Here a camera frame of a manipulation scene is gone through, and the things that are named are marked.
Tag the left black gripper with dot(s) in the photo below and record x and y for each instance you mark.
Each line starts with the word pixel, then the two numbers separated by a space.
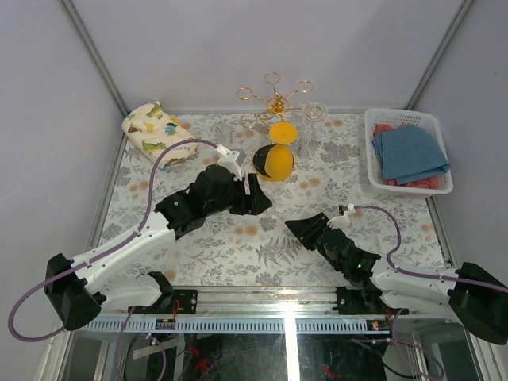
pixel 255 203

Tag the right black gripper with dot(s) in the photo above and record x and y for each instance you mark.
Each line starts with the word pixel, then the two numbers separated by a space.
pixel 305 229

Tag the yellow plastic goblet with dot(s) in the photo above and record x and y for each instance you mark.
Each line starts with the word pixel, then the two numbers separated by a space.
pixel 280 160

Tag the slim clear champagne flute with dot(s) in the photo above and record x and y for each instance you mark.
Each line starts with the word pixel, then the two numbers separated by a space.
pixel 308 115

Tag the gold wine glass rack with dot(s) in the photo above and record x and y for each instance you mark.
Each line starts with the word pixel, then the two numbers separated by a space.
pixel 275 110

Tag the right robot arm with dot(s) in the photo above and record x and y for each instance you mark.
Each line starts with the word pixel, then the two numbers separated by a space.
pixel 468 295

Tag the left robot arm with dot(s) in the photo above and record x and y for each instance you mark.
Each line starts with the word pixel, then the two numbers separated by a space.
pixel 82 287

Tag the tall clear flute glass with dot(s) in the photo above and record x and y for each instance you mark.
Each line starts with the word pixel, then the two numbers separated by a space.
pixel 224 135

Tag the floral table mat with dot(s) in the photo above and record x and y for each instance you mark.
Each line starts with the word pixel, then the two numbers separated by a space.
pixel 231 250

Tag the white plastic basket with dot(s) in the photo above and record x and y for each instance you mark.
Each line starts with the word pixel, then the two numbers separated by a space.
pixel 405 154

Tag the dinosaur print cloth bag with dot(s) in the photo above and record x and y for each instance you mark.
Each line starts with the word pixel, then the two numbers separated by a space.
pixel 152 130

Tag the blue folded cloth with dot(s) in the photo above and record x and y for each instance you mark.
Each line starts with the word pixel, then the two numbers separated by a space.
pixel 409 152

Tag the red cloth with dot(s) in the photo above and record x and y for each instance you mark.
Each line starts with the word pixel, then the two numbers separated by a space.
pixel 420 183

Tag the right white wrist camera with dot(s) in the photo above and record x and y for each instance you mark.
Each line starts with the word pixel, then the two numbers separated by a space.
pixel 342 219

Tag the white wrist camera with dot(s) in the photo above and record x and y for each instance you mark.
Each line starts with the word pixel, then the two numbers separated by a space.
pixel 232 160
pixel 342 219

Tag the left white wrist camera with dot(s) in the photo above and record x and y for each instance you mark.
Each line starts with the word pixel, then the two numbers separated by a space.
pixel 232 160

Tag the aluminium front rail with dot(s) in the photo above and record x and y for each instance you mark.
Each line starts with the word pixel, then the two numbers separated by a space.
pixel 237 310

